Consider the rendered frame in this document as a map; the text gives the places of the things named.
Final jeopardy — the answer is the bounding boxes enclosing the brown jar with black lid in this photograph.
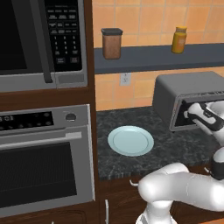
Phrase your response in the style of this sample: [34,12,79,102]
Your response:
[101,27,124,60]

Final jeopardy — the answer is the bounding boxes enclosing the grey toaster oven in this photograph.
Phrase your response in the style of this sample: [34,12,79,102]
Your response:
[152,71,224,133]

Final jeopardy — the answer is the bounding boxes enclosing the silver cupboard door handle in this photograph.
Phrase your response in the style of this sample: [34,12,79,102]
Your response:
[104,199,109,224]

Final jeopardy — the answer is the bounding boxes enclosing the steel built-in oven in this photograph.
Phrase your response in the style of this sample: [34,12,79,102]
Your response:
[0,103,96,219]

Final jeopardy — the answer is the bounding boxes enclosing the steel oven door handle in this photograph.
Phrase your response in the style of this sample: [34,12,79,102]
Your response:
[0,131,83,151]

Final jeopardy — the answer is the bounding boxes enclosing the steel microwave oven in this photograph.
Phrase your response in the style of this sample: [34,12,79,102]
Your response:
[0,0,88,94]

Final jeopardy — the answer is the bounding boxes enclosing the yellow bottle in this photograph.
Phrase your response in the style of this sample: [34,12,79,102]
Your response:
[171,25,188,54]

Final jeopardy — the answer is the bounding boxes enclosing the dark microwave door handle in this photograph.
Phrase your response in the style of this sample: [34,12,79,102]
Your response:
[30,0,55,84]

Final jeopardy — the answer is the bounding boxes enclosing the steel oven door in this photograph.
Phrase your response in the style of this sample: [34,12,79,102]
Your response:
[0,125,96,219]

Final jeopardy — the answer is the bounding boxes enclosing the white wall socket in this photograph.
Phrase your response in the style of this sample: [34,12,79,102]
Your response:
[119,73,132,87]

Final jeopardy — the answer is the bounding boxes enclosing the brown wooden tall cupboard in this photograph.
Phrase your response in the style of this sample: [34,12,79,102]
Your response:
[0,0,102,224]

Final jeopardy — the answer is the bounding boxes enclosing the brown wooden base cupboard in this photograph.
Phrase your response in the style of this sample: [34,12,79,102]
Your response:
[98,164,224,224]

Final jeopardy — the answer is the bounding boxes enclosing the round oven knob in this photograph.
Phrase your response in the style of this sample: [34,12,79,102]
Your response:
[65,112,77,123]

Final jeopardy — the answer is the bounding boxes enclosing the pale blue round plate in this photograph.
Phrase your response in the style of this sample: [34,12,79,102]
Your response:
[107,125,155,158]

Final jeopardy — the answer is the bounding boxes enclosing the dark grey wall shelf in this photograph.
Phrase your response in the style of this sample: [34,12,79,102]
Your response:
[94,43,224,75]

